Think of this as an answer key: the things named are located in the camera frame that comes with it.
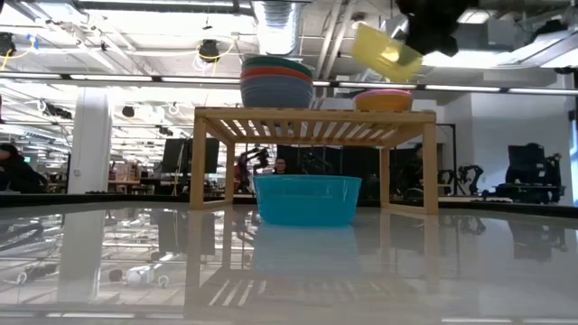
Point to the turquoise plastic basin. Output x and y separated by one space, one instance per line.
307 198

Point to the black monitor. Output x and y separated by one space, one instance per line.
176 155

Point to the red and black background robot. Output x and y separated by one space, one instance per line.
248 169

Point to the white pillar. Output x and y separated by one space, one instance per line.
89 140

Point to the black background robot arm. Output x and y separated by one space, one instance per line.
467 178

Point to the pink plastic bowl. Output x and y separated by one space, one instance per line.
383 92

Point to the green plastic bowl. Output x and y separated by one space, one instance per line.
276 62

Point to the black background workstation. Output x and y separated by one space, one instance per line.
528 171

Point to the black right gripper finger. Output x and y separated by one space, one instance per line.
433 45

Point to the silver ventilation duct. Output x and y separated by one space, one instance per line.
277 27

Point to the red plastic bowl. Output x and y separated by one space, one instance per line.
275 72

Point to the wooden slatted shelf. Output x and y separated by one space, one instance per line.
316 117

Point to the yellow plastic bowl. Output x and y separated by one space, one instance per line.
377 52

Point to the person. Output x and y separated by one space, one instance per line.
15 171
280 166

